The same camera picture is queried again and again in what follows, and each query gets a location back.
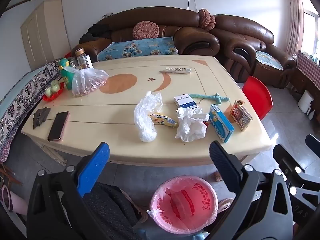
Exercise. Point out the white tissue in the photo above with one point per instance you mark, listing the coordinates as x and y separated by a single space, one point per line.
190 127

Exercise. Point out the teal seat cover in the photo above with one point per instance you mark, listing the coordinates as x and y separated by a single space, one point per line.
268 60

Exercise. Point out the dark grey pouch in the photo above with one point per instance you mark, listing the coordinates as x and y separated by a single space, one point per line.
41 117

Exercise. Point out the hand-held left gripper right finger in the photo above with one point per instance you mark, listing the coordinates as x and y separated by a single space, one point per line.
225 165

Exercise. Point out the brown leather armchair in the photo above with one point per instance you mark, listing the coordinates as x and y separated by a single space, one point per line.
240 30

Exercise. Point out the smartphone with pink case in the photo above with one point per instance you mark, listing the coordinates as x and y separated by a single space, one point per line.
58 126

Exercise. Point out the red fruit dish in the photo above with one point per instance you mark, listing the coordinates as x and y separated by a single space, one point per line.
50 98

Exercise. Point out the small glass bottle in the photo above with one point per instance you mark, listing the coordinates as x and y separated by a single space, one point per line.
72 62

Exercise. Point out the pink round knitted cushion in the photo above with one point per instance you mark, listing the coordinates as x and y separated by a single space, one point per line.
203 17
145 30
212 23

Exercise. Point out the blue floral cushion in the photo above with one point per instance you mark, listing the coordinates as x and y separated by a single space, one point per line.
137 47

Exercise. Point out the light teal bed sheet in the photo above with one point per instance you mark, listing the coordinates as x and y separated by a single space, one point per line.
17 85

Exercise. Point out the person's left leg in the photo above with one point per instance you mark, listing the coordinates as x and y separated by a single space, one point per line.
112 210

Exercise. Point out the pink-lined trash bin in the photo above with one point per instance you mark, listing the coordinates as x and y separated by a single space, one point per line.
185 202

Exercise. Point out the red plastic chair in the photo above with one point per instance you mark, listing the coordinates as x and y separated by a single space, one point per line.
257 95

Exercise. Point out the blue cartoon medicine box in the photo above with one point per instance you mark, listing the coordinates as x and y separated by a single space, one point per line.
221 123

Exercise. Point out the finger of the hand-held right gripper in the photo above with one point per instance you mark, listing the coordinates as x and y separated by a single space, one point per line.
286 158
314 143

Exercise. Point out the purple floral patterned blanket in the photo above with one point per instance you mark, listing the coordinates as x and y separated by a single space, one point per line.
15 116

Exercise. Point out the window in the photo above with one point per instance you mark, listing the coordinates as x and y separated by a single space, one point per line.
311 25

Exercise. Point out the beige shoe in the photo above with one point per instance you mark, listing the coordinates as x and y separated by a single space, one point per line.
226 203
140 210

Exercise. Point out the wooden sticks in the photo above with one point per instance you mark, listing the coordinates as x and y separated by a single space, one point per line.
10 175

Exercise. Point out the glass bottle gold lid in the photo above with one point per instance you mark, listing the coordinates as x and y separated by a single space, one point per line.
82 58

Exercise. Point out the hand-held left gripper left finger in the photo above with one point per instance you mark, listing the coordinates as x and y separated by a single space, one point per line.
95 167

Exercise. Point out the pink cylindrical object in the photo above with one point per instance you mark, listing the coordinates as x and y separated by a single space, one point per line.
15 202

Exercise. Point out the pink curtain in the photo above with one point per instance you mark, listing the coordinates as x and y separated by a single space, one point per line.
295 17

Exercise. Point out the small grey object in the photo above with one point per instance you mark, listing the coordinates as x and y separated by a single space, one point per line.
107 15

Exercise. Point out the small white bottle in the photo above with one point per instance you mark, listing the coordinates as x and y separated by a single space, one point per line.
311 112

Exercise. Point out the brown leather sofa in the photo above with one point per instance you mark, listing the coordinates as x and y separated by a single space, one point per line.
155 17

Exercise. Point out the cream wooden table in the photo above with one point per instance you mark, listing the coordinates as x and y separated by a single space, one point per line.
155 155

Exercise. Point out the red checkered tablecloth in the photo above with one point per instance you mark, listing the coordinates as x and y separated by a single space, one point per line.
308 67

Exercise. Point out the white blue medicine box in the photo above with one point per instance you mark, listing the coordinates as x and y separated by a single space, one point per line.
186 101

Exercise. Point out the yellow snack wrapper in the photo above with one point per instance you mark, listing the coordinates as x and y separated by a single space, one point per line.
163 120

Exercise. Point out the white plastic bag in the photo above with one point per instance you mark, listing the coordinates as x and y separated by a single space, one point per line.
143 120

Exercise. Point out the green cartoon bottle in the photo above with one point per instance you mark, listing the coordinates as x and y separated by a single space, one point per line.
65 76

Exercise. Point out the clear bag of peanuts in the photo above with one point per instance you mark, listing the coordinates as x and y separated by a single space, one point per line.
85 85

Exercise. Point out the white round appliance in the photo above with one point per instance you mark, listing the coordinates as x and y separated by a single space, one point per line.
305 102

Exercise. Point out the pale green fruit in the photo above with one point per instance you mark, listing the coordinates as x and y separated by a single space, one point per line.
56 87
48 91

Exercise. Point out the red brown cigarette pack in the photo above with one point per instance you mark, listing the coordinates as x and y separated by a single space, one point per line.
241 116

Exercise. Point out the white remote control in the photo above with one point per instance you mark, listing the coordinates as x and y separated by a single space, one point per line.
177 70

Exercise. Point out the cream wardrobe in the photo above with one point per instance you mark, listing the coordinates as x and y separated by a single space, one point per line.
42 35

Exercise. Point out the dark clothes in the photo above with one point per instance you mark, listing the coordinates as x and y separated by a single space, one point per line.
97 31

